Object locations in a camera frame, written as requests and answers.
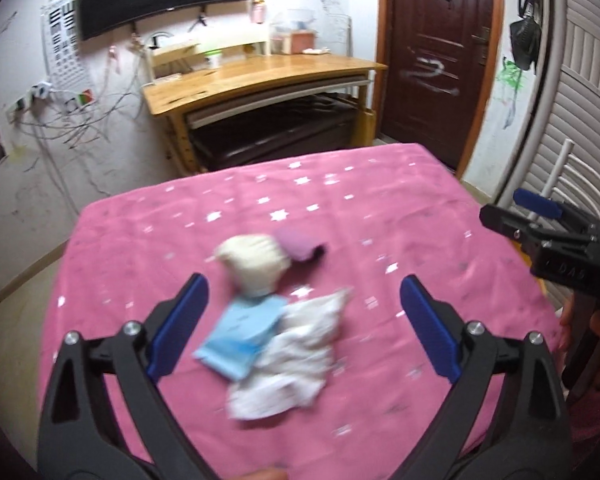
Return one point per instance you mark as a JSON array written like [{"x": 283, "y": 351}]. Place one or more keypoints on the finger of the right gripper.
[
  {"x": 537, "y": 204},
  {"x": 564, "y": 229}
]

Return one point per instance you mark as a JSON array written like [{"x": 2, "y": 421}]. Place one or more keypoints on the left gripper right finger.
[{"x": 504, "y": 417}]

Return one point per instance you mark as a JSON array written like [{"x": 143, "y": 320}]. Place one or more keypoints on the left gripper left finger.
[{"x": 79, "y": 436}]

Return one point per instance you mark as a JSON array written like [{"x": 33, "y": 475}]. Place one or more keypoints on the light blue tissue packet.
[{"x": 242, "y": 332}]

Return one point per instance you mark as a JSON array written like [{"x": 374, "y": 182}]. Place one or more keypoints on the white tissue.
[{"x": 292, "y": 368}]

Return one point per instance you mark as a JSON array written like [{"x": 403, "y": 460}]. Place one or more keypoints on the purple knitted pouch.
[{"x": 299, "y": 246}]

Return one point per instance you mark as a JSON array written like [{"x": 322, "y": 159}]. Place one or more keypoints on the left hand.
[{"x": 265, "y": 474}]

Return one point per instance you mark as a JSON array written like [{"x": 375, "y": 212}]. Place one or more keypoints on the white pipe rack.
[{"x": 570, "y": 178}]

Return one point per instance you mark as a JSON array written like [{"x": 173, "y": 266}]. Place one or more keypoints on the white slatted radiator cover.
[{"x": 567, "y": 96}]

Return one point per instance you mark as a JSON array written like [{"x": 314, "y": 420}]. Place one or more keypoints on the pink star tablecloth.
[{"x": 382, "y": 213}]

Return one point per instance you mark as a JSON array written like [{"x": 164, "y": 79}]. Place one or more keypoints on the black hanging bag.
[{"x": 525, "y": 37}]

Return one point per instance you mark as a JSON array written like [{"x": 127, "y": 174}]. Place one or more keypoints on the dark brown door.
[{"x": 438, "y": 56}]

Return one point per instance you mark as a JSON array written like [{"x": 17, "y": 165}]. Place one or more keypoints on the white power strip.
[{"x": 39, "y": 92}]

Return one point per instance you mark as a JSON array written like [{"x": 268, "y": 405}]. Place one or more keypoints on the white green-lid jar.
[{"x": 214, "y": 59}]

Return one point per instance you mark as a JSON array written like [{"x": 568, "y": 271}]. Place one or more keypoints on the wooden desk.
[{"x": 197, "y": 99}]

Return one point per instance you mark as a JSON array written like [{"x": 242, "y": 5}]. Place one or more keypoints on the eye chart poster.
[{"x": 70, "y": 84}]

